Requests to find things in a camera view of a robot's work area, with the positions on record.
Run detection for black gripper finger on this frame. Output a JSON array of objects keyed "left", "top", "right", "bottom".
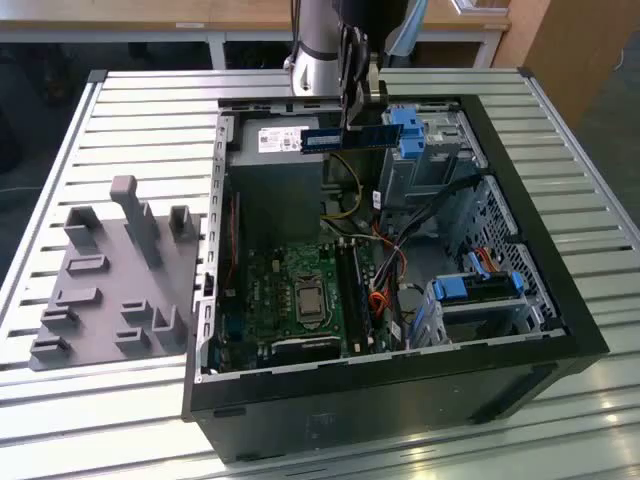
[
  {"left": 347, "top": 51, "right": 389, "bottom": 133},
  {"left": 337, "top": 22, "right": 371, "bottom": 149}
]

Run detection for empty black RAM slot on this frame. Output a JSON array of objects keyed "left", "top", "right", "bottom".
[{"left": 335, "top": 239, "right": 362, "bottom": 352}]

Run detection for blue disk carrier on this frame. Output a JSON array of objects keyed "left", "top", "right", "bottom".
[
  {"left": 391, "top": 106, "right": 428, "bottom": 158},
  {"left": 432, "top": 272, "right": 524, "bottom": 304}
]

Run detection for grey metal drive cage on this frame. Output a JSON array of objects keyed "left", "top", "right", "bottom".
[{"left": 380, "top": 107, "right": 489, "bottom": 214}]

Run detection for white power supply label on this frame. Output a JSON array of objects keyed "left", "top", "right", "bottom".
[{"left": 256, "top": 127, "right": 304, "bottom": 154}]

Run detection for grey power supply unit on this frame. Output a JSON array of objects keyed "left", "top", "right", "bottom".
[{"left": 227, "top": 117, "right": 327, "bottom": 242}]

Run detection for wooden cabinet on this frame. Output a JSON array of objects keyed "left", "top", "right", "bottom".
[{"left": 492, "top": 0, "right": 640, "bottom": 132}]

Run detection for green motherboard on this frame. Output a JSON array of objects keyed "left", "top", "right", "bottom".
[{"left": 214, "top": 234, "right": 402, "bottom": 374}]

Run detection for CPU socket with silver CPU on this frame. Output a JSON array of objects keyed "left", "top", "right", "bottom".
[{"left": 291, "top": 273, "right": 329, "bottom": 331}]

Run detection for grey metal disk bay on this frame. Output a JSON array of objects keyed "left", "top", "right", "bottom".
[{"left": 407, "top": 272, "right": 564, "bottom": 349}]

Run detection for black graphics card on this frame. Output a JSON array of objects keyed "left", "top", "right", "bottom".
[{"left": 270, "top": 333, "right": 343, "bottom": 366}]

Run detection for black open PC case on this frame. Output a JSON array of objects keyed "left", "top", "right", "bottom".
[{"left": 180, "top": 93, "right": 610, "bottom": 464}]

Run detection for grey parts rack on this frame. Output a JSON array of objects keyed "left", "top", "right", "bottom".
[{"left": 28, "top": 174, "right": 202, "bottom": 372}]

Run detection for yellow wires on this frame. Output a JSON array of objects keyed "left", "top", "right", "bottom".
[{"left": 321, "top": 152, "right": 365, "bottom": 222}]

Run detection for black cable bundle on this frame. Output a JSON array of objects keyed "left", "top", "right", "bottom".
[{"left": 372, "top": 174, "right": 489, "bottom": 296}]

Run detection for blue data cable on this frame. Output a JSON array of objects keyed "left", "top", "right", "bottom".
[{"left": 468, "top": 251, "right": 494, "bottom": 277}]

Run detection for orange wires at disk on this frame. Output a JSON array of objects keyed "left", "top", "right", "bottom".
[{"left": 477, "top": 246, "right": 507, "bottom": 274}]

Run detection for orange wires on motherboard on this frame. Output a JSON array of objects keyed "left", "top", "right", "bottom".
[{"left": 368, "top": 291, "right": 397, "bottom": 317}]

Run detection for thin red wire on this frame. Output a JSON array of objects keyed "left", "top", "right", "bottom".
[{"left": 223, "top": 195, "right": 240, "bottom": 297}]

